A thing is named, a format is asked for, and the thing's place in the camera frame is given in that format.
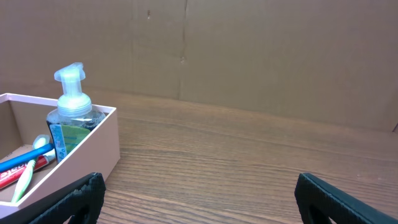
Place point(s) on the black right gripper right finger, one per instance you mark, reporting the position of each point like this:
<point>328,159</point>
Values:
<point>321,202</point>

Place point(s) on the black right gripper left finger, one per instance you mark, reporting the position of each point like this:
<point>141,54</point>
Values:
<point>79,202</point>

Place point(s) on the green white toothbrush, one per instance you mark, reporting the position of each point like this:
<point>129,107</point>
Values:
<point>26,176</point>

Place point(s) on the clear soap pump bottle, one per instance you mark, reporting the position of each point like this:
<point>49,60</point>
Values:
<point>75,117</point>

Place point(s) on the red green toothpaste tube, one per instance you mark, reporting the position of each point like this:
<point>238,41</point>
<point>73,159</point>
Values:
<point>12,175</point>

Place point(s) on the blue disposable razor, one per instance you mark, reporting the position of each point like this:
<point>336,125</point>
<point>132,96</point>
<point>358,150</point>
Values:
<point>25,157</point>

